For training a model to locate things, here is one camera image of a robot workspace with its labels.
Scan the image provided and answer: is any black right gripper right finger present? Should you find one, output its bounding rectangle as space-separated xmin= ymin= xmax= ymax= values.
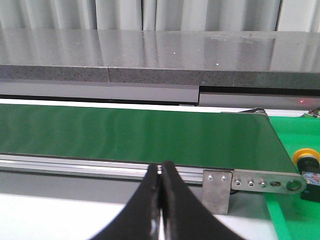
xmin=160 ymin=161 xmax=243 ymax=240

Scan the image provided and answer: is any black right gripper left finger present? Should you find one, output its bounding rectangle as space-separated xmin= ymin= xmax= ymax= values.
xmin=92 ymin=163 xmax=160 ymax=240

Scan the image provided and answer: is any yellow push button switch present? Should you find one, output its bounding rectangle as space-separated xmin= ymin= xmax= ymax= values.
xmin=292 ymin=148 xmax=320 ymax=203

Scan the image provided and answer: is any green conveyor belt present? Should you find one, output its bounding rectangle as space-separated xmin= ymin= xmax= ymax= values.
xmin=0 ymin=104 xmax=297 ymax=173

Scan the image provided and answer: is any green plastic tray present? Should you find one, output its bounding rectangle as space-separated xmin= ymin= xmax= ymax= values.
xmin=266 ymin=115 xmax=320 ymax=240

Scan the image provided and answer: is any grey stone counter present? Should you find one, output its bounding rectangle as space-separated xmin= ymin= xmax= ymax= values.
xmin=0 ymin=29 xmax=320 ymax=110

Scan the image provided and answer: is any white pleated curtain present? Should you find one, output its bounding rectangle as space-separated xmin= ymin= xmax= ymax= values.
xmin=0 ymin=0 xmax=320 ymax=33

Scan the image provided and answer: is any steel conveyor support bracket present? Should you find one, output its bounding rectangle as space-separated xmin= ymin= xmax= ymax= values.
xmin=201 ymin=170 xmax=232 ymax=215

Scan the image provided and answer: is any aluminium conveyor frame rail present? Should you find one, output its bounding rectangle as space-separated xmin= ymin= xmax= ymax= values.
xmin=0 ymin=153 xmax=307 ymax=194

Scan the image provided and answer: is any wired green circuit board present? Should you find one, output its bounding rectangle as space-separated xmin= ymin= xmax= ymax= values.
xmin=301 ymin=107 xmax=320 ymax=118

